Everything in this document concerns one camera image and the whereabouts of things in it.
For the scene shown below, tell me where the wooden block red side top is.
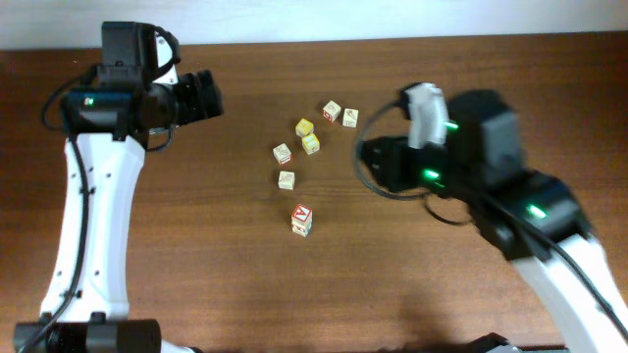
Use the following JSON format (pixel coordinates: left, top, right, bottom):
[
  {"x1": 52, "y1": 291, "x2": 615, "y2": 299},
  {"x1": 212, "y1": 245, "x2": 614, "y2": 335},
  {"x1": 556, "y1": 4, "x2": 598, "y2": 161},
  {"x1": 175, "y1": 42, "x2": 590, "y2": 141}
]
[{"x1": 322, "y1": 100, "x2": 342, "y2": 123}]

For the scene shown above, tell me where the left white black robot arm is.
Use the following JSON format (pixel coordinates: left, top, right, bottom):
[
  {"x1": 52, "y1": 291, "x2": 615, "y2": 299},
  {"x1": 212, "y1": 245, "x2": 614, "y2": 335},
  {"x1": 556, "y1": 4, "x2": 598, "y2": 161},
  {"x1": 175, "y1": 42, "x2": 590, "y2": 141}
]
[{"x1": 13, "y1": 22, "x2": 224, "y2": 353}]

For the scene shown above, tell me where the plain wooden block lower left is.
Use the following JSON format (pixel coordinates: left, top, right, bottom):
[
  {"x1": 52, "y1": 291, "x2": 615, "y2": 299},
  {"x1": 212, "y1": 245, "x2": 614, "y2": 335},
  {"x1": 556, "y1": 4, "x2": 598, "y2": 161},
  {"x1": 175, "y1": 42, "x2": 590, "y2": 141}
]
[{"x1": 278, "y1": 171, "x2": 295, "y2": 190}]

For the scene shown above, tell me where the black camera cable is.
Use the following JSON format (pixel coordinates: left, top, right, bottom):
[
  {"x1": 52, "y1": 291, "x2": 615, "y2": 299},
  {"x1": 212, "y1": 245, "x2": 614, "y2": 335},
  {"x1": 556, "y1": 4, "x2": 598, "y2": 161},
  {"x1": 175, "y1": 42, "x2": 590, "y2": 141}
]
[
  {"x1": 352, "y1": 100, "x2": 475, "y2": 227},
  {"x1": 40, "y1": 68, "x2": 99, "y2": 131}
]

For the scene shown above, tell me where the left black camera cable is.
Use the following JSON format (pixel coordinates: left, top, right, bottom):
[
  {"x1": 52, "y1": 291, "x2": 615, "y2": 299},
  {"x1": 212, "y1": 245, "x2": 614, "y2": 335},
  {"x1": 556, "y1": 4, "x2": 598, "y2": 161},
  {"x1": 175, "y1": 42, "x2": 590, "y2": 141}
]
[{"x1": 40, "y1": 68, "x2": 99, "y2": 131}]

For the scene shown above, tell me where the red X letter block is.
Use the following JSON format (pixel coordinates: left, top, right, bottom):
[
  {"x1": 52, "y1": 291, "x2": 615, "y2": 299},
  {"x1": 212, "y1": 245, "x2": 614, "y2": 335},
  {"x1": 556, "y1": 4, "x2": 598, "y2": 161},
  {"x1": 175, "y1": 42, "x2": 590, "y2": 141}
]
[{"x1": 291, "y1": 204, "x2": 313, "y2": 227}]

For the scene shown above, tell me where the yellow block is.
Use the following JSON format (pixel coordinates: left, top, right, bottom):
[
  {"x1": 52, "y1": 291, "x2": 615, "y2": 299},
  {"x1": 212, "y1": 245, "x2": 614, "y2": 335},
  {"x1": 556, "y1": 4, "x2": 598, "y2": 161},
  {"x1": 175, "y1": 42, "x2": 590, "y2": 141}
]
[
  {"x1": 301, "y1": 133, "x2": 320, "y2": 155},
  {"x1": 295, "y1": 119, "x2": 314, "y2": 137}
]

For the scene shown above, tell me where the wooden block red circle letter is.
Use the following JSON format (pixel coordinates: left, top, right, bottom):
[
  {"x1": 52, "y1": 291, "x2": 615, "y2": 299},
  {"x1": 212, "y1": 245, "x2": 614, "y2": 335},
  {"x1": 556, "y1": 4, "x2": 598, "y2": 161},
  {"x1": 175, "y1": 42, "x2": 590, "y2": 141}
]
[{"x1": 291, "y1": 227, "x2": 309, "y2": 237}]

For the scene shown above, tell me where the wooden block left red edge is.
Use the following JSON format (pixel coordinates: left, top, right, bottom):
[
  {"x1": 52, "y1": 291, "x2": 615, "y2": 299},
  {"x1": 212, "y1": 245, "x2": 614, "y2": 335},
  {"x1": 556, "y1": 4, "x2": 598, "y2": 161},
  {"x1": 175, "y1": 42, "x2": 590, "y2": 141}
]
[{"x1": 273, "y1": 143, "x2": 292, "y2": 165}]

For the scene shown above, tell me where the yellow block lower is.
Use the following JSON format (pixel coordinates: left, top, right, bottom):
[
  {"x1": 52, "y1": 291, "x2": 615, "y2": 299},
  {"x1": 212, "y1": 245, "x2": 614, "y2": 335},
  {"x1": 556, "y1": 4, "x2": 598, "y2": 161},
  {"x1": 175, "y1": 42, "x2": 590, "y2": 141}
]
[{"x1": 301, "y1": 133, "x2": 320, "y2": 155}]

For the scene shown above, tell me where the wooden block red P letter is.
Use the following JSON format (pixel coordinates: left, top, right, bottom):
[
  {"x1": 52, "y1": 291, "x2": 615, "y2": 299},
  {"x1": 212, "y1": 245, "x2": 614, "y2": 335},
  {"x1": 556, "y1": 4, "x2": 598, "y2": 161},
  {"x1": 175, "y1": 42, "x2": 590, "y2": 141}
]
[{"x1": 291, "y1": 222, "x2": 312, "y2": 232}]

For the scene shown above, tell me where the wooden block top right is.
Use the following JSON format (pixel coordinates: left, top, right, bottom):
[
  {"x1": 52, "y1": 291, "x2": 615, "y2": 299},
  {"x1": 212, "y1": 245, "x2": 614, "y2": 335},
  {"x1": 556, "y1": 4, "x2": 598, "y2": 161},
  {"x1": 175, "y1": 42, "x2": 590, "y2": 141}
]
[{"x1": 342, "y1": 108, "x2": 359, "y2": 127}]

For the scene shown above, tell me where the yellow block upper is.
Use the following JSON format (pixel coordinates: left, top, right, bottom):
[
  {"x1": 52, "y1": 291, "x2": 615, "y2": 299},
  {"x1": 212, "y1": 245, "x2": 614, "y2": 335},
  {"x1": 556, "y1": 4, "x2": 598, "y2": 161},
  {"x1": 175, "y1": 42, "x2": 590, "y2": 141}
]
[{"x1": 295, "y1": 119, "x2": 314, "y2": 137}]

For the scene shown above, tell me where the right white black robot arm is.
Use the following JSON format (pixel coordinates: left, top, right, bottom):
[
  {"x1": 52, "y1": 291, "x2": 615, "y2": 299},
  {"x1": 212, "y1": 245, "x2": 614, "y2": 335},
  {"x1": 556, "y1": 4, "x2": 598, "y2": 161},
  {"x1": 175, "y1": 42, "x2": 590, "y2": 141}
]
[{"x1": 353, "y1": 84, "x2": 627, "y2": 352}]

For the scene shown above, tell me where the right black camera cable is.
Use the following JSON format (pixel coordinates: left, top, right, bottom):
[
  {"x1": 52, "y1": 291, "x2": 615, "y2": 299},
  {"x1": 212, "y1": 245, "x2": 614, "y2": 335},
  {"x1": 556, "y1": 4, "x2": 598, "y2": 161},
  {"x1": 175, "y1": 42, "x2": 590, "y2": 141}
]
[{"x1": 352, "y1": 100, "x2": 475, "y2": 227}]

